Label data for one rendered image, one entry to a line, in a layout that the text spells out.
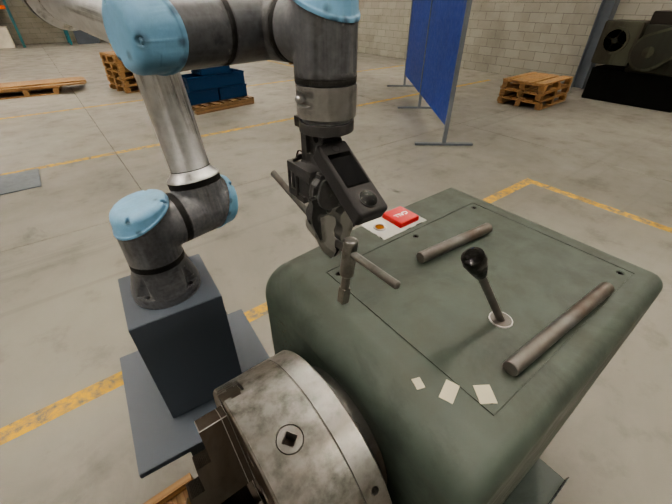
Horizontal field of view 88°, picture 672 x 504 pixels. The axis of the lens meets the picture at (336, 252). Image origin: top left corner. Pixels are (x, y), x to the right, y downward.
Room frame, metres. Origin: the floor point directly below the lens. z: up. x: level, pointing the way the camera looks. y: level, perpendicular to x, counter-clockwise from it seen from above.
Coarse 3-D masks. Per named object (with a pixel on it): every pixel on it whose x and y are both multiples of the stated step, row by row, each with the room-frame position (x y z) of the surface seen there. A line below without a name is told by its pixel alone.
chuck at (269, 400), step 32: (224, 384) 0.31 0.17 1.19; (256, 384) 0.29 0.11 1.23; (288, 384) 0.28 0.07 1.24; (256, 416) 0.23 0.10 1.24; (288, 416) 0.23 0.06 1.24; (256, 448) 0.20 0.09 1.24; (320, 448) 0.20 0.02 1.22; (288, 480) 0.17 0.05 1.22; (320, 480) 0.17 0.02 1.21; (352, 480) 0.18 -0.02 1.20
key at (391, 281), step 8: (272, 176) 0.60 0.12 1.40; (280, 176) 0.60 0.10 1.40; (280, 184) 0.58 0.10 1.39; (288, 192) 0.56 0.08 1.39; (296, 200) 0.54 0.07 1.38; (304, 208) 0.52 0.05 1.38; (336, 240) 0.44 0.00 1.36; (352, 256) 0.41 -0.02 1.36; (360, 256) 0.40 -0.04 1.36; (360, 264) 0.39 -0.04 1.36; (368, 264) 0.38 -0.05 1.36; (376, 272) 0.37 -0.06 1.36; (384, 272) 0.36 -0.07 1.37; (384, 280) 0.35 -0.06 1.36; (392, 280) 0.35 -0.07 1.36
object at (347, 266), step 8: (344, 240) 0.42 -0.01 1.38; (352, 240) 0.42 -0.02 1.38; (344, 248) 0.42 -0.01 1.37; (352, 248) 0.41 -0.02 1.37; (344, 256) 0.41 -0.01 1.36; (344, 264) 0.41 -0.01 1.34; (352, 264) 0.41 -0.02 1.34; (344, 272) 0.41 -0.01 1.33; (352, 272) 0.41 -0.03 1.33; (344, 280) 0.41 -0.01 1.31; (344, 288) 0.41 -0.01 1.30; (344, 296) 0.41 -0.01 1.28
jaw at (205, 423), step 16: (224, 400) 0.27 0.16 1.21; (208, 416) 0.26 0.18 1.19; (224, 416) 0.25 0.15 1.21; (208, 432) 0.23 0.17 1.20; (224, 432) 0.24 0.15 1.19; (208, 448) 0.22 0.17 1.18; (224, 448) 0.23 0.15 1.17; (240, 448) 0.23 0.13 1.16; (208, 464) 0.21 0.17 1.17; (224, 464) 0.21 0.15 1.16; (240, 464) 0.22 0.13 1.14; (192, 480) 0.21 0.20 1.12; (208, 480) 0.20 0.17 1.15; (224, 480) 0.20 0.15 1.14; (240, 480) 0.20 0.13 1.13; (192, 496) 0.18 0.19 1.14; (208, 496) 0.18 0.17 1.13; (224, 496) 0.19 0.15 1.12
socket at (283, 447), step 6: (288, 426) 0.22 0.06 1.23; (294, 426) 0.22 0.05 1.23; (282, 432) 0.22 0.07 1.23; (288, 432) 0.22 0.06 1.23; (294, 432) 0.22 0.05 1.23; (300, 432) 0.22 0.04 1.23; (276, 438) 0.21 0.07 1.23; (282, 438) 0.21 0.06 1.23; (288, 438) 0.22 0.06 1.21; (294, 438) 0.22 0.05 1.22; (300, 438) 0.21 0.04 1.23; (276, 444) 0.20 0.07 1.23; (282, 444) 0.20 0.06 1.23; (288, 444) 0.22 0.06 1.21; (294, 444) 0.20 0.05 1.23; (300, 444) 0.20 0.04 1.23; (282, 450) 0.20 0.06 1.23; (288, 450) 0.20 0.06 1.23; (294, 450) 0.20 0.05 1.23
